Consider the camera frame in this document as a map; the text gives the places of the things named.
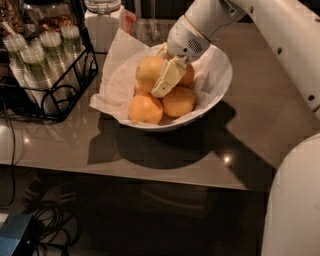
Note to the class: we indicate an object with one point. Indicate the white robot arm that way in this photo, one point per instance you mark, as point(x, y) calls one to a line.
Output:
point(292, 31)

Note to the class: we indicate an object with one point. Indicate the white paper liner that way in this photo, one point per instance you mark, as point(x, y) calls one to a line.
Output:
point(122, 48)

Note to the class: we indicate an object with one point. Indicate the front right orange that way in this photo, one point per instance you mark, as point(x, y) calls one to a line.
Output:
point(178, 102)

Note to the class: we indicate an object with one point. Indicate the black wire rack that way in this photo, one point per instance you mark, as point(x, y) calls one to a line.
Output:
point(13, 97)

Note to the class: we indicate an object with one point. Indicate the blue box on floor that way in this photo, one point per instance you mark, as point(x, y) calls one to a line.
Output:
point(15, 235)

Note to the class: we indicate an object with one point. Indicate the clear plastic cup stack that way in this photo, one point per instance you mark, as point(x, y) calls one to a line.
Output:
point(39, 77)
point(73, 45)
point(61, 64)
point(14, 44)

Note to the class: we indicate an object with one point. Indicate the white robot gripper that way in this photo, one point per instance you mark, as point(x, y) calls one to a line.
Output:
point(184, 40)

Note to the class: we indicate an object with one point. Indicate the back right orange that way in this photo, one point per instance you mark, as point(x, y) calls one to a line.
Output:
point(188, 77)

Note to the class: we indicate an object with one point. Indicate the front left orange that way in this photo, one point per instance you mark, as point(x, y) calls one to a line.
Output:
point(145, 108)

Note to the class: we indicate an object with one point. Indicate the white bowl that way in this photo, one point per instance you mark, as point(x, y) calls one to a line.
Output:
point(213, 76)

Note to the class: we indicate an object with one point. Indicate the red white paper tag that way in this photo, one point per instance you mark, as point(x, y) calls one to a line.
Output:
point(127, 21)

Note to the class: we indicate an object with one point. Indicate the large top yellow orange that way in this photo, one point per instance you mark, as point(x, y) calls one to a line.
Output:
point(148, 71)

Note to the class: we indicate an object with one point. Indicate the white lidded jar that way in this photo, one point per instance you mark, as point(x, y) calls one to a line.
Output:
point(102, 20)

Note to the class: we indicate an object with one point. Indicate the glass jar of granola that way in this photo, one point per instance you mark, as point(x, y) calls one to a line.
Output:
point(49, 14)

